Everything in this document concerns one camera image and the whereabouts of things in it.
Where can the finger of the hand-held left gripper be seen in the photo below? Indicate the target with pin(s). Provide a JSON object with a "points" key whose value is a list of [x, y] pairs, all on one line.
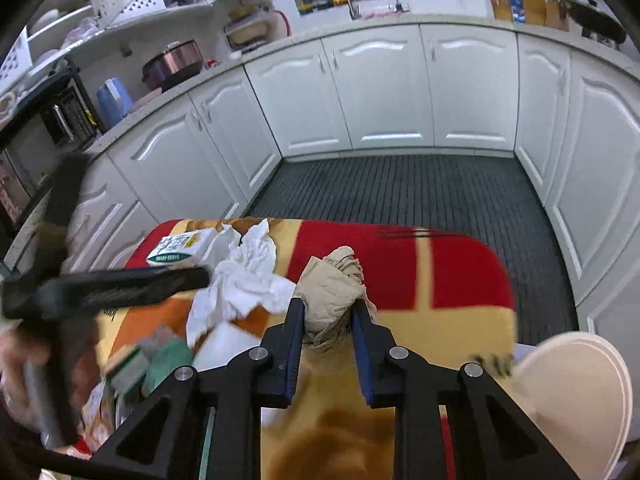
{"points": [[145, 285]]}

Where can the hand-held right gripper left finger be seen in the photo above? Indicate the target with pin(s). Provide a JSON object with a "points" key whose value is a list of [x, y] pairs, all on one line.
{"points": [[295, 355]]}

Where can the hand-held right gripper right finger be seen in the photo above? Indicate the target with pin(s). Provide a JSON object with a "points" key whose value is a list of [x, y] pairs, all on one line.
{"points": [[362, 360]]}

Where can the beige paper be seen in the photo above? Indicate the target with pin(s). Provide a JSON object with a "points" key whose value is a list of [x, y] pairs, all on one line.
{"points": [[330, 285]]}

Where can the person's left hand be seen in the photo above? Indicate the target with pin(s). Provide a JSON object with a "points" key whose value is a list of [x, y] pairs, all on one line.
{"points": [[10, 365]]}

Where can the white flat paper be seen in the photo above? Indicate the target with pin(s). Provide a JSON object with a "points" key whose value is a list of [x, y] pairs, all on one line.
{"points": [[227, 342]]}

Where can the grey beige small box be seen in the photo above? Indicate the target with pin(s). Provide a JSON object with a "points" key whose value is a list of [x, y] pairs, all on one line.
{"points": [[127, 360]]}

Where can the green packet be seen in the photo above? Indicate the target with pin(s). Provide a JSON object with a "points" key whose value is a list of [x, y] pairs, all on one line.
{"points": [[167, 365]]}

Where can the white crumpled tissue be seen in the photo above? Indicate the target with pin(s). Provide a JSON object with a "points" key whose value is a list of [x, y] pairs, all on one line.
{"points": [[240, 280]]}

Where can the red yellow printed blanket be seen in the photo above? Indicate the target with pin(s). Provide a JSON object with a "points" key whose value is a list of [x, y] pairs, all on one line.
{"points": [[450, 280]]}

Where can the orange white snack wrapper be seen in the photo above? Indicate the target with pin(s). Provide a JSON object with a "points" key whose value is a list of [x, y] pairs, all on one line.
{"points": [[97, 410]]}

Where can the black microwave oven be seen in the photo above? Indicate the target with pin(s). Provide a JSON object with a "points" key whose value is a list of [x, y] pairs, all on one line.
{"points": [[30, 155]]}

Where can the dark ribbed floor mat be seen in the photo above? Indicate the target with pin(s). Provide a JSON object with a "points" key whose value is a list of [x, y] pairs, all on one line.
{"points": [[400, 190]]}

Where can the blue electric kettle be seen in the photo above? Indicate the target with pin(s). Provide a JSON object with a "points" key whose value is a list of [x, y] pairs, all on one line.
{"points": [[115, 105]]}

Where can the pink rice cooker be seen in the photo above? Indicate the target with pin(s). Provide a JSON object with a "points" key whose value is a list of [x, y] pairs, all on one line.
{"points": [[172, 66]]}

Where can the white corner shelf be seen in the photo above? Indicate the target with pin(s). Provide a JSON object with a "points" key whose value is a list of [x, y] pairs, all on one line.
{"points": [[125, 30]]}

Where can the white kitchen cabinets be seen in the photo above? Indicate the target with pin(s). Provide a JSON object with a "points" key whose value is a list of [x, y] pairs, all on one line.
{"points": [[380, 95]]}

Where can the metal sink faucet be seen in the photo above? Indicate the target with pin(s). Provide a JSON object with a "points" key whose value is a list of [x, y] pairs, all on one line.
{"points": [[352, 7]]}

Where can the wooden cutting board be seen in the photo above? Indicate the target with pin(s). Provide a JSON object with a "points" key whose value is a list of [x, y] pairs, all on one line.
{"points": [[530, 10]]}

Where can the black frying pan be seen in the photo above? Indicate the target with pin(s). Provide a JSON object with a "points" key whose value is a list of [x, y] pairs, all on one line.
{"points": [[595, 22]]}

